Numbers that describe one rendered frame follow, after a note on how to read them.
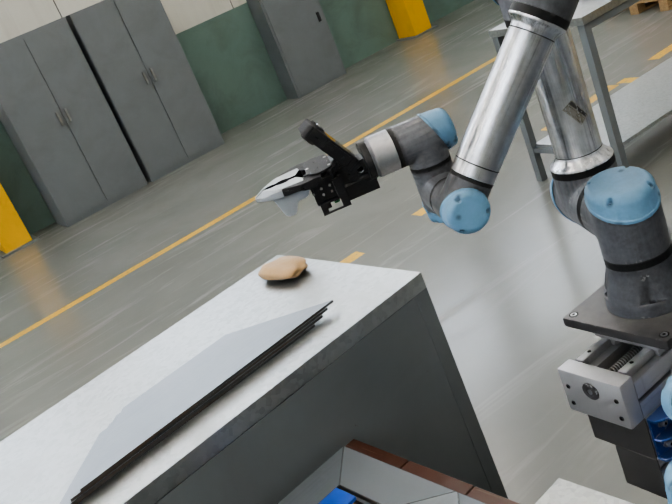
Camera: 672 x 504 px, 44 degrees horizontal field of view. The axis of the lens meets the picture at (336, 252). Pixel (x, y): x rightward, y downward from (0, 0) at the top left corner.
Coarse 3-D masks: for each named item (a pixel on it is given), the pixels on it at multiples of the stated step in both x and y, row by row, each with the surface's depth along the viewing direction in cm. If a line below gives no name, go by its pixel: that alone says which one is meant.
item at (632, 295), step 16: (608, 272) 147; (624, 272) 143; (640, 272) 142; (656, 272) 141; (608, 288) 148; (624, 288) 144; (640, 288) 142; (656, 288) 142; (608, 304) 149; (624, 304) 145; (640, 304) 143; (656, 304) 142
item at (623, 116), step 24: (600, 0) 432; (624, 0) 427; (504, 24) 472; (576, 24) 418; (600, 72) 426; (648, 72) 536; (600, 96) 430; (624, 96) 511; (648, 96) 495; (528, 120) 490; (600, 120) 489; (624, 120) 474; (648, 120) 460; (528, 144) 495; (624, 144) 446
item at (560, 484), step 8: (560, 480) 169; (552, 488) 168; (560, 488) 167; (568, 488) 166; (576, 488) 165; (584, 488) 164; (544, 496) 166; (552, 496) 166; (560, 496) 165; (568, 496) 164; (576, 496) 163; (584, 496) 162; (592, 496) 162; (600, 496) 161; (608, 496) 160
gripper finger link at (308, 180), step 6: (318, 174) 143; (324, 174) 144; (306, 180) 142; (312, 180) 142; (318, 180) 142; (288, 186) 143; (294, 186) 142; (300, 186) 142; (306, 186) 142; (312, 186) 142; (288, 192) 143; (294, 192) 144
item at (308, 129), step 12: (312, 120) 143; (300, 132) 142; (312, 132) 140; (324, 132) 144; (312, 144) 143; (324, 144) 142; (336, 144) 143; (336, 156) 143; (348, 156) 144; (348, 168) 145
